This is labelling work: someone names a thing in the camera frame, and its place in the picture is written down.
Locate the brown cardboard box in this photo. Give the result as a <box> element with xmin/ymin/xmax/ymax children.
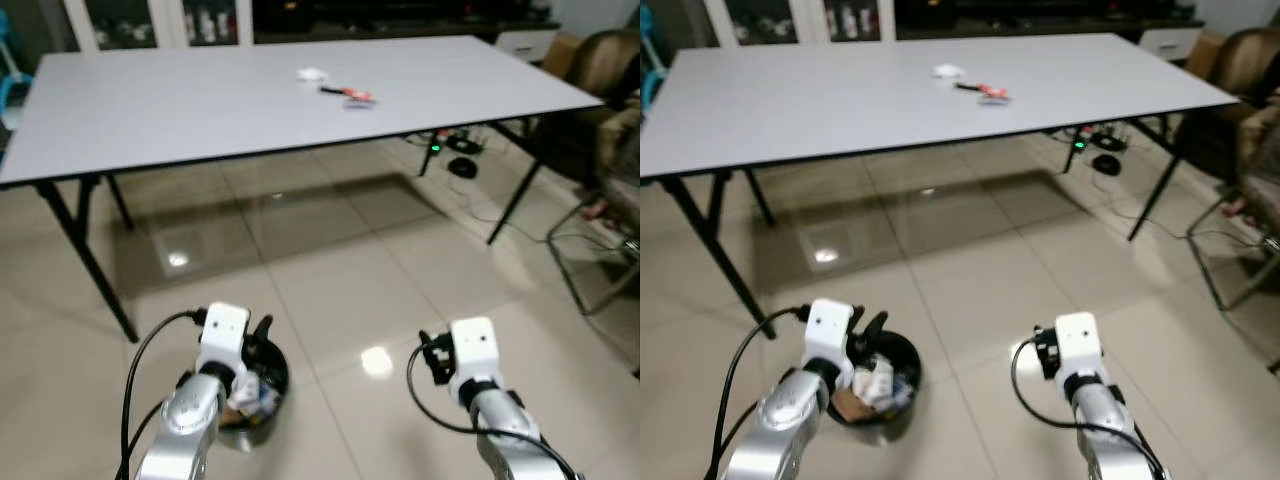
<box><xmin>540</xmin><ymin>35</ymin><xmax>582</xmax><ymax>81</ymax></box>
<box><xmin>1185</xmin><ymin>33</ymin><xmax>1227</xmax><ymax>76</ymax></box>

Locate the black power strip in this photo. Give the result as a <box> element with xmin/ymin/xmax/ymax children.
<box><xmin>1065</xmin><ymin>125</ymin><xmax>1128</xmax><ymax>152</ymax></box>
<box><xmin>428</xmin><ymin>130</ymin><xmax>483</xmax><ymax>157</ymax></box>

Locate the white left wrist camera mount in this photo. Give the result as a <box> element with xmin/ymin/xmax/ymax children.
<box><xmin>807</xmin><ymin>298</ymin><xmax>857</xmax><ymax>373</ymax></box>
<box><xmin>197</xmin><ymin>303</ymin><xmax>251</xmax><ymax>377</ymax></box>

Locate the brown leather office chair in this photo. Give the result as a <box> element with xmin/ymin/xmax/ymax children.
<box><xmin>1170</xmin><ymin>27</ymin><xmax>1280</xmax><ymax>181</ymax></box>
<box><xmin>530</xmin><ymin>30</ymin><xmax>641</xmax><ymax>186</ymax></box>

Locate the white glass door cabinet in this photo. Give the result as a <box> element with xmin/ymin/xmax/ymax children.
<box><xmin>703</xmin><ymin>0</ymin><xmax>896</xmax><ymax>48</ymax></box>
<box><xmin>62</xmin><ymin>0</ymin><xmax>253</xmax><ymax>53</ymax></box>

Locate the black round rubbish bin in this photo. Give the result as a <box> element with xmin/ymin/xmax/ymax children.
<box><xmin>215</xmin><ymin>335</ymin><xmax>292</xmax><ymax>451</ymax></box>
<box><xmin>832</xmin><ymin>328</ymin><xmax>923</xmax><ymax>428</ymax></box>

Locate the grey folding table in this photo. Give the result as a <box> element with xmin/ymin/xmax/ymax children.
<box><xmin>640</xmin><ymin>33</ymin><xmax>1241</xmax><ymax>341</ymax></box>
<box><xmin>0</xmin><ymin>36</ymin><xmax>604</xmax><ymax>344</ymax></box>

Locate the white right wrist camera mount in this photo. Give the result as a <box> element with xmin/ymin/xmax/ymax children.
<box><xmin>449</xmin><ymin>317</ymin><xmax>499</xmax><ymax>393</ymax></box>
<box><xmin>1055</xmin><ymin>312</ymin><xmax>1103</xmax><ymax>386</ymax></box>

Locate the dark TV stand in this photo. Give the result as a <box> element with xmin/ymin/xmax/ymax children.
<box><xmin>893</xmin><ymin>0</ymin><xmax>1206</xmax><ymax>42</ymax></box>
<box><xmin>250</xmin><ymin>0</ymin><xmax>561</xmax><ymax>46</ymax></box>

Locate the brown chair with metal frame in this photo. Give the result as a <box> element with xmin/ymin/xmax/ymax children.
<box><xmin>547</xmin><ymin>100</ymin><xmax>641</xmax><ymax>317</ymax></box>
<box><xmin>1187</xmin><ymin>88</ymin><xmax>1280</xmax><ymax>311</ymax></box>

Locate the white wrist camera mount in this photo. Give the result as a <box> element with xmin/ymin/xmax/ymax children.
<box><xmin>197</xmin><ymin>303</ymin><xmax>251</xmax><ymax>377</ymax></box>
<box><xmin>807</xmin><ymin>298</ymin><xmax>857</xmax><ymax>373</ymax></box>
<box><xmin>1055</xmin><ymin>312</ymin><xmax>1103</xmax><ymax>386</ymax></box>
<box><xmin>449</xmin><ymin>317</ymin><xmax>499</xmax><ymax>393</ymax></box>

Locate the crumpled white paper trash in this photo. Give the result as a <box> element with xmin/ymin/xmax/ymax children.
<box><xmin>228</xmin><ymin>375</ymin><xmax>281</xmax><ymax>421</ymax></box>
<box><xmin>853</xmin><ymin>358</ymin><xmax>897</xmax><ymax>411</ymax></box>

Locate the blue plastic child chair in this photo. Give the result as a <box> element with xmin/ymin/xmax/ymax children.
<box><xmin>0</xmin><ymin>10</ymin><xmax>36</xmax><ymax>131</ymax></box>
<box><xmin>640</xmin><ymin>0</ymin><xmax>669</xmax><ymax>111</ymax></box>

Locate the small white drawer front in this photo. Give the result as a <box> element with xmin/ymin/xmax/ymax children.
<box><xmin>495</xmin><ymin>28</ymin><xmax>559</xmax><ymax>63</ymax></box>
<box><xmin>1138</xmin><ymin>25</ymin><xmax>1203</xmax><ymax>61</ymax></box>

